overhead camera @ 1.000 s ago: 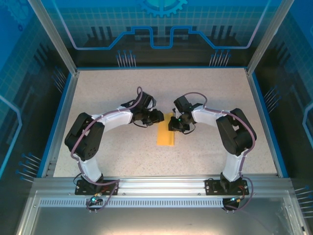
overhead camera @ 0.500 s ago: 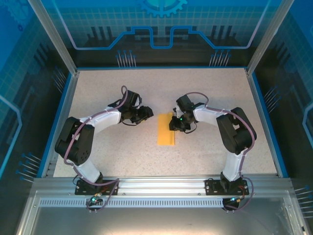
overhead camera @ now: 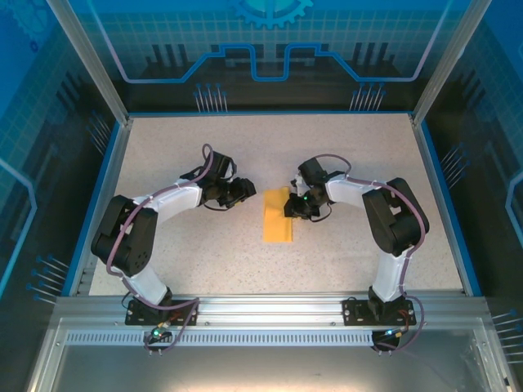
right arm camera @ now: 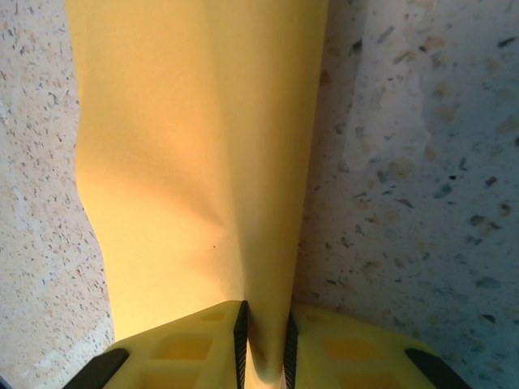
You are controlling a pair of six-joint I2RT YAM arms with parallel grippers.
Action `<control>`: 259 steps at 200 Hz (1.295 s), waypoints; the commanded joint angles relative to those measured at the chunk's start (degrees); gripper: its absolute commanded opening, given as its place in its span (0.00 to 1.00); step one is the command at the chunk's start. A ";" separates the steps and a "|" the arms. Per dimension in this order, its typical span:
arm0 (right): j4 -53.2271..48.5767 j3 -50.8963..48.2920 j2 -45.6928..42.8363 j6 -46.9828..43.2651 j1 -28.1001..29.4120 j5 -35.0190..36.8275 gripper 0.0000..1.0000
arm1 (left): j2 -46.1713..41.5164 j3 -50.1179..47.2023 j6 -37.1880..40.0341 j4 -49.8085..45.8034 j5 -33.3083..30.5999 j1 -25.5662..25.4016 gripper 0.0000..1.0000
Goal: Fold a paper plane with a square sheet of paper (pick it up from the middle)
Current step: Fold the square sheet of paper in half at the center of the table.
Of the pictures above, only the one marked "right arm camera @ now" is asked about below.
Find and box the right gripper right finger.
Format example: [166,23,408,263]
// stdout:
[282,303,452,389]

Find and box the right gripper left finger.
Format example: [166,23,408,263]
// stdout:
[38,300,250,389]

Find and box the yellow paper sheet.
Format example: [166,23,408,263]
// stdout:
[66,0,328,389]

